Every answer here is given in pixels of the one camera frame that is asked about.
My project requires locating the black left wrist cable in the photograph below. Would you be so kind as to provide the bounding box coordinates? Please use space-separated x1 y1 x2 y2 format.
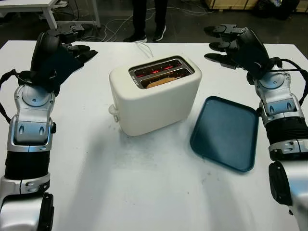
0 69 32 118

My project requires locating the dark teal plastic tray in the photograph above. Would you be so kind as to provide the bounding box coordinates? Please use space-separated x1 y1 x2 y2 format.
189 96 260 173

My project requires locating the browned toast slice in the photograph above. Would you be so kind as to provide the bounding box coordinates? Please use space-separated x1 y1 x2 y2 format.
146 78 179 89

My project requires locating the person in black trousers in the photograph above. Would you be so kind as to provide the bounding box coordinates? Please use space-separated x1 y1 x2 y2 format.
124 0 168 43

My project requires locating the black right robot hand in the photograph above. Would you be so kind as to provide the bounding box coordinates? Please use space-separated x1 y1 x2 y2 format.
204 24 270 72

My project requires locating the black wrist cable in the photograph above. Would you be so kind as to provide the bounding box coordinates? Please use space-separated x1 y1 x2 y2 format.
0 69 32 118
270 57 308 106

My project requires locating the light wooden crate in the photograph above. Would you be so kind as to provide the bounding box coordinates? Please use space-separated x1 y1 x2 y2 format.
204 0 259 10

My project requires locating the white toaster power cord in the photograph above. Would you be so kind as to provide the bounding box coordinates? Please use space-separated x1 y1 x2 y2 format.
134 40 154 59

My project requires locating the black bag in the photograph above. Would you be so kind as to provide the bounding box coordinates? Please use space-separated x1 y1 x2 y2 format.
252 0 295 21

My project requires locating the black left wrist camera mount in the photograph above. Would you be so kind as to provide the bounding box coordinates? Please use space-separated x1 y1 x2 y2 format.
31 45 84 94

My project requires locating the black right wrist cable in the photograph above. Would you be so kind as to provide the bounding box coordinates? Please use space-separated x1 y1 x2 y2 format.
270 57 308 106

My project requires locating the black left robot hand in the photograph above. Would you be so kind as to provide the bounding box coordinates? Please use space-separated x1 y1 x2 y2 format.
30 24 99 73

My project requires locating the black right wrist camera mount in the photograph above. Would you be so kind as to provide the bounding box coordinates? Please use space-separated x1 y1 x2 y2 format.
245 56 275 85

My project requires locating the cream white two-slot toaster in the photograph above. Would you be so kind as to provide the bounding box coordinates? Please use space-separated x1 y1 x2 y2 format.
109 55 202 137

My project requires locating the white office desk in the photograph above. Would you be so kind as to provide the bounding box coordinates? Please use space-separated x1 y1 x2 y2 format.
0 0 102 29

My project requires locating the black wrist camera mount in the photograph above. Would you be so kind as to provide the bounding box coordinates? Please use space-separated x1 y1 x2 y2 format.
245 56 275 85
31 45 84 94

